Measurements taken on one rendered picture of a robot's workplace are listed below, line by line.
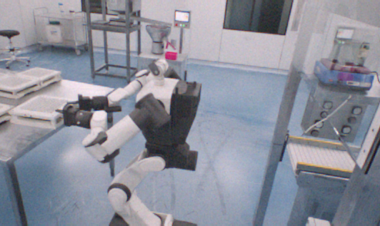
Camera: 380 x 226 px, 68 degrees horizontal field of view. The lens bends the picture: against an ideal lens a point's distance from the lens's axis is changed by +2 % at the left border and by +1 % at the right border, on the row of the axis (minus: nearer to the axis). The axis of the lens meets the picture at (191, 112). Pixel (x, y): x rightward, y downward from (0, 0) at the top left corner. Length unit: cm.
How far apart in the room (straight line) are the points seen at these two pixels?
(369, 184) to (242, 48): 602
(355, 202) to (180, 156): 94
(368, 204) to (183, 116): 85
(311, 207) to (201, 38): 537
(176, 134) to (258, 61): 545
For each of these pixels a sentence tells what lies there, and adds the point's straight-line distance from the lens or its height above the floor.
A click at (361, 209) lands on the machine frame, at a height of 132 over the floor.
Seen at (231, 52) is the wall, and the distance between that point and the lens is 665.
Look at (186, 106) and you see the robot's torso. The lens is 132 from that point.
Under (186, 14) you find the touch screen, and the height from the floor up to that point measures 133.
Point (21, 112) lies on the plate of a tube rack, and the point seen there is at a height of 108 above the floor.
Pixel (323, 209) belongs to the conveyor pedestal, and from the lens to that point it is 179.
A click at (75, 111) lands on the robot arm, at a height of 110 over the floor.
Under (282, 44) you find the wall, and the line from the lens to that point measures 669.
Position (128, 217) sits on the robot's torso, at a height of 40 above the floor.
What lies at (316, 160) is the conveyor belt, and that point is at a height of 94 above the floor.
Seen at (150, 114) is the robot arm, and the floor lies 124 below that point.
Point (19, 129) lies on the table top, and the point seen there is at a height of 89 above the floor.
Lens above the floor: 176
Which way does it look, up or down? 25 degrees down
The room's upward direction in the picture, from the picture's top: 5 degrees clockwise
